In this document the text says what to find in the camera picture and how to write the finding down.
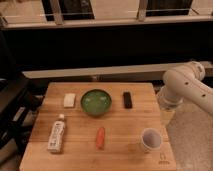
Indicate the black chair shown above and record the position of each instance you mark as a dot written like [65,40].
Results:
[15,103]

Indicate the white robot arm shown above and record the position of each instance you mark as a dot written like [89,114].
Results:
[184,82]

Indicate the white tofu block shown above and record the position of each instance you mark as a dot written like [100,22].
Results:
[69,100]

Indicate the white labelled bottle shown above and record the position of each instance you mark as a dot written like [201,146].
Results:
[56,135]

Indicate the white paper cup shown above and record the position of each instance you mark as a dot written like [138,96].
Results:
[150,140]

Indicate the orange carrot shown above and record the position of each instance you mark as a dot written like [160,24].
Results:
[100,138]

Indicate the green bowl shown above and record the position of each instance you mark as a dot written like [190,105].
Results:
[96,102]

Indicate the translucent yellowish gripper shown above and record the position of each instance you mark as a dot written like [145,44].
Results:
[167,115]

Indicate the wooden cutting board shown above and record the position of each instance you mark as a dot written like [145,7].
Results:
[129,137]

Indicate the black rectangular block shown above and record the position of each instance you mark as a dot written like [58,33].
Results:
[127,100]

